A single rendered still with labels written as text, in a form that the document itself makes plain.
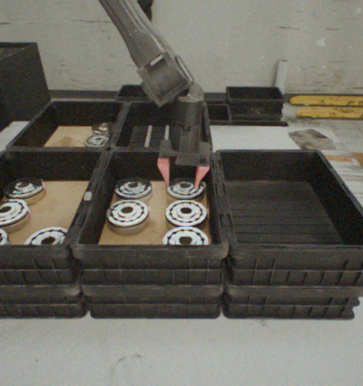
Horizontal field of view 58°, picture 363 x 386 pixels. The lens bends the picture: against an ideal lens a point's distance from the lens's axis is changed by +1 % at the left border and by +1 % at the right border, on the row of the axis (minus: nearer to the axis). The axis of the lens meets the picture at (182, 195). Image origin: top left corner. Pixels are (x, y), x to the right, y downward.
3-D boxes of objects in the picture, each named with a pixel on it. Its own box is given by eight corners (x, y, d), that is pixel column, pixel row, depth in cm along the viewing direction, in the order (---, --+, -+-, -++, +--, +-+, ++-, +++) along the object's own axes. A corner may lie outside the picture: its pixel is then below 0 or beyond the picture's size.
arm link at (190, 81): (138, 84, 60) (176, 56, 56) (149, 71, 69) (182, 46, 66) (175, 136, 64) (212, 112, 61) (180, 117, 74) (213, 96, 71)
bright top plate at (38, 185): (36, 198, 85) (35, 196, 85) (-3, 198, 85) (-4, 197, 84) (48, 177, 93) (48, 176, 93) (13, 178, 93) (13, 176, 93)
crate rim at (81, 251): (229, 258, 61) (230, 249, 59) (69, 258, 61) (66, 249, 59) (213, 156, 93) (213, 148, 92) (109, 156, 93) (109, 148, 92)
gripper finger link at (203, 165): (174, 179, 76) (176, 142, 70) (204, 181, 76) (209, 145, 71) (173, 194, 70) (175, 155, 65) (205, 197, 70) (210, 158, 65)
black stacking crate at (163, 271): (224, 291, 66) (229, 251, 60) (80, 291, 66) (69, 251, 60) (210, 184, 99) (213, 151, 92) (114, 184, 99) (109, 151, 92)
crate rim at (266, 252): (391, 260, 61) (396, 250, 59) (229, 258, 61) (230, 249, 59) (318, 156, 93) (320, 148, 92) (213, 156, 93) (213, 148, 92)
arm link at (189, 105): (172, 93, 59) (203, 96, 59) (176, 84, 65) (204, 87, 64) (170, 130, 63) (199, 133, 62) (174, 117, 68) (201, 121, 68)
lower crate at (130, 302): (221, 323, 73) (226, 288, 66) (87, 323, 73) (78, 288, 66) (209, 212, 105) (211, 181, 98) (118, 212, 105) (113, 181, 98)
